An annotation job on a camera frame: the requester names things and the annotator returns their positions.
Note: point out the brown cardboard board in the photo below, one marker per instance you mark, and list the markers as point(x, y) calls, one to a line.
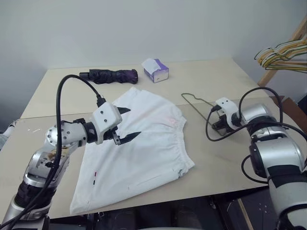
point(291, 107)

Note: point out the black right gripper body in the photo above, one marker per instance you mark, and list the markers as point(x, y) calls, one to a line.
point(225, 119)

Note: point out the grey white cloth bundle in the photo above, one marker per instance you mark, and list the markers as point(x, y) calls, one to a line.
point(8, 134)

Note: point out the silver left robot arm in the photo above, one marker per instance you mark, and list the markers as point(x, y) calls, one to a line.
point(38, 165)

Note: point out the black panel under table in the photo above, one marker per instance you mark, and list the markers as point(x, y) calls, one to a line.
point(261, 210)

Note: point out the wooden rack frame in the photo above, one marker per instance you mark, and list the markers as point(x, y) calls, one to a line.
point(266, 76)

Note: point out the folded dark purple umbrella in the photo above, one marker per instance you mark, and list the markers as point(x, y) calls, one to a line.
point(112, 76)

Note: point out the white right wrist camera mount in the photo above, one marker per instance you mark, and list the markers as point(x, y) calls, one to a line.
point(227, 105)

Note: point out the light wooden strip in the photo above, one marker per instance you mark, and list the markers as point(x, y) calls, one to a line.
point(245, 214)

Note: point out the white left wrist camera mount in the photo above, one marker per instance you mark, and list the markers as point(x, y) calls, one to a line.
point(105, 117)

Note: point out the purple white tissue box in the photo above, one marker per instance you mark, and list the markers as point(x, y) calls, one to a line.
point(157, 72)

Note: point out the bunch of coloured hangers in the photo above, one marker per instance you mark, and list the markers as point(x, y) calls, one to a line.
point(281, 45)

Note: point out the white shorts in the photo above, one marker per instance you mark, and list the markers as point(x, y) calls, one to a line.
point(144, 148)

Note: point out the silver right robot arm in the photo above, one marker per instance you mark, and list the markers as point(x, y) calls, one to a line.
point(283, 153)

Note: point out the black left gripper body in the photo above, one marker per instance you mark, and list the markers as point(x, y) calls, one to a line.
point(110, 136)

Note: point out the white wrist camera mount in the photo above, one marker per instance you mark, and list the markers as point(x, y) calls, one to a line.
point(227, 105)
point(105, 117)

